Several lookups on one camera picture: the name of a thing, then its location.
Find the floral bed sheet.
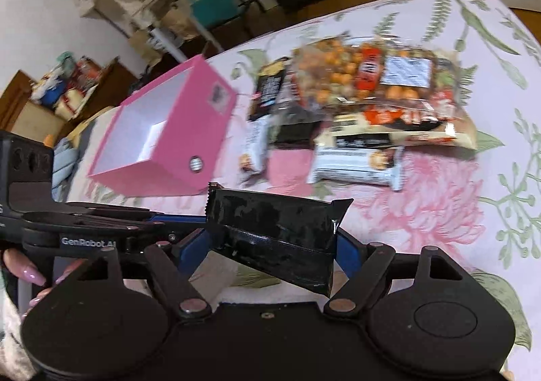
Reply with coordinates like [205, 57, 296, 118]
[54, 0, 541, 373]

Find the teal shopping bag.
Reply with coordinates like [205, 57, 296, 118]
[190, 0, 240, 28]

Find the hand with pink nails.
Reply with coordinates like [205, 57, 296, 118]
[0, 248, 88, 318]

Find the seafood noodle packet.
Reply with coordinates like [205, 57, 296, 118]
[314, 102, 478, 150]

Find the dark wooden side table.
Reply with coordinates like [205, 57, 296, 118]
[1, 54, 137, 142]

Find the pink cardboard box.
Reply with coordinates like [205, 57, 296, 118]
[88, 55, 237, 197]

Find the black soda cracker packet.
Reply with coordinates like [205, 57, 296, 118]
[248, 57, 291, 121]

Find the orange coated peanuts bag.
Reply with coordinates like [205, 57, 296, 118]
[295, 37, 460, 109]

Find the mixed nuts clear bag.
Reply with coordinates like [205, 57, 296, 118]
[292, 38, 362, 108]

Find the glossy black snack packet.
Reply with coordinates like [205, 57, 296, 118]
[205, 183, 353, 297]

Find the matte black snack packet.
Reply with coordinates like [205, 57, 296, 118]
[270, 103, 323, 149]

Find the white snack bar wrapper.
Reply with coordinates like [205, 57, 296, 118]
[307, 146, 403, 191]
[239, 116, 271, 175]

